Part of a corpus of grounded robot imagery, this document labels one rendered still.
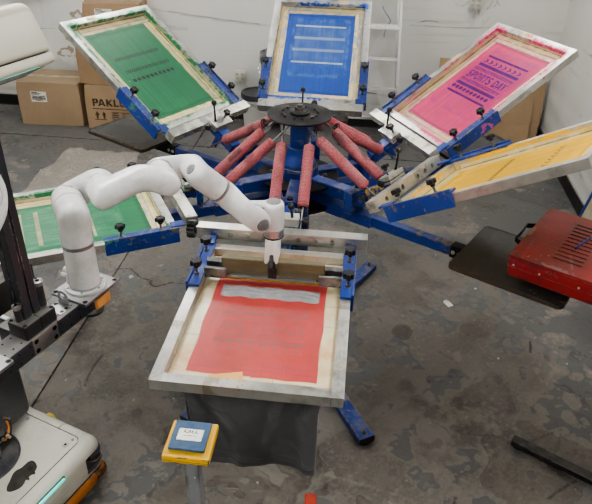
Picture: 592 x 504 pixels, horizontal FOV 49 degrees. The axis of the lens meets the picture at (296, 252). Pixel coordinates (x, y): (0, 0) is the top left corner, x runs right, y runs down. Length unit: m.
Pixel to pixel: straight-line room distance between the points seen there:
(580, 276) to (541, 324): 1.65
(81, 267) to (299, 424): 0.85
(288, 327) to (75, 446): 1.08
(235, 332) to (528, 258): 1.08
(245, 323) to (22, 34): 1.15
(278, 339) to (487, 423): 1.49
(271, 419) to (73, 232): 0.85
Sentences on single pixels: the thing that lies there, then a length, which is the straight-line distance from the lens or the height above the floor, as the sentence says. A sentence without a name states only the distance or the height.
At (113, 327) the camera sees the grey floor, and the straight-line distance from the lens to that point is 3.82.
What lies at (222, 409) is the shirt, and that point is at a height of 0.80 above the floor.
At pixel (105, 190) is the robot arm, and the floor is 1.47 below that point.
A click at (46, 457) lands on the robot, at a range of 2.84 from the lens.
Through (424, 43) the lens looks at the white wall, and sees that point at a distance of 6.29.
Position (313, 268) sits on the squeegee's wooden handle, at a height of 1.05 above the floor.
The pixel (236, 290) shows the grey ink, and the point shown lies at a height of 0.96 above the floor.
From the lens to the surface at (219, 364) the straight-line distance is 2.07.
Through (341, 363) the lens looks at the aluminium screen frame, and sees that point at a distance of 2.03.
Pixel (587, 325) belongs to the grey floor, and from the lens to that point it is 4.17.
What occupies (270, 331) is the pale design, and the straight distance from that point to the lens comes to 2.19.
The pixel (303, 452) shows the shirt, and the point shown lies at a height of 0.63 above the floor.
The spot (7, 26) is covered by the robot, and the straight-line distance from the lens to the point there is 1.59.
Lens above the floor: 2.34
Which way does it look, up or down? 32 degrees down
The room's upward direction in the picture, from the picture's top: 2 degrees clockwise
